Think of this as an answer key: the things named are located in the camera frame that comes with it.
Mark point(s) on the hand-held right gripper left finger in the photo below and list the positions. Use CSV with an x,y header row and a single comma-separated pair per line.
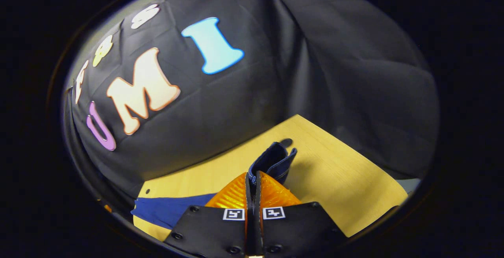
x,y
212,230

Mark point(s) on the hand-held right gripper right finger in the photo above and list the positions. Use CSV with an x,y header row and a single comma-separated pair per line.
x,y
295,226

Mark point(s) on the blue denim jeans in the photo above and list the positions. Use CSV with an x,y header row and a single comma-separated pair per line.
x,y
169,210

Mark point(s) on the black backdrop cloth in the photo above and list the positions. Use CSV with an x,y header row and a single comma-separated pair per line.
x,y
334,73

